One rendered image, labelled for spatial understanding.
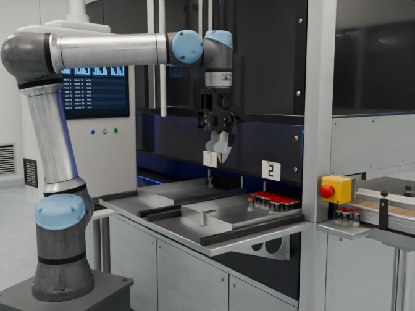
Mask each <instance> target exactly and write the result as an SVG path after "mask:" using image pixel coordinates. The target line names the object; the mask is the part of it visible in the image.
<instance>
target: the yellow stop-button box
mask: <svg viewBox="0 0 415 311"><path fill-rule="evenodd" d="M355 181H356V179H355V178H352V177H348V176H341V175H332V176H326V177H322V184H321V187H322V186H323V185H331V186H332V187H333V190H334V195H333V196H332V197H331V198H328V199H325V198H323V197H322V196H321V200H322V201H327V202H331V203H335V204H345V203H348V202H353V201H354V195H355Z"/></svg>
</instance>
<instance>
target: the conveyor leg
mask: <svg viewBox="0 0 415 311"><path fill-rule="evenodd" d="M382 244H384V245H387V246H391V247H394V259H393V279H392V298H391V309H390V311H408V309H409V291H410V281H411V263H412V254H413V251H411V250H409V249H405V248H402V247H398V246H394V245H391V244H387V243H383V242H382Z"/></svg>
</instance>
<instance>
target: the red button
mask: <svg viewBox="0 0 415 311"><path fill-rule="evenodd" d="M320 194H321V196H322V197H323V198H325V199H328V198H331V197H332V196H333V195H334V190H333V187H332V186H331V185H323V186H322V187H321V189H320Z"/></svg>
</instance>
